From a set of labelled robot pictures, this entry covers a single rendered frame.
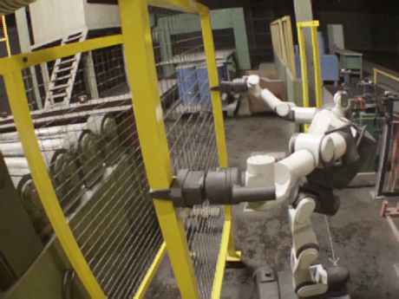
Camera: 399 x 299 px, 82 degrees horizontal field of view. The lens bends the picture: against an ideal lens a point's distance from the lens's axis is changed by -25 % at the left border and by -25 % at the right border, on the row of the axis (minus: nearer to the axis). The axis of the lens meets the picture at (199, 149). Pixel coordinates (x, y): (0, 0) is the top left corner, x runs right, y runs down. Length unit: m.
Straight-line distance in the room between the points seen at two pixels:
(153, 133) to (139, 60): 0.17
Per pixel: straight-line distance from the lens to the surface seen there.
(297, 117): 1.59
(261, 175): 0.65
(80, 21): 9.44
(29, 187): 1.58
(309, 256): 1.61
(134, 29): 0.62
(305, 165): 0.80
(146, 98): 0.63
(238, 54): 12.05
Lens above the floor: 1.78
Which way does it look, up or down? 23 degrees down
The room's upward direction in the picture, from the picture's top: 8 degrees counter-clockwise
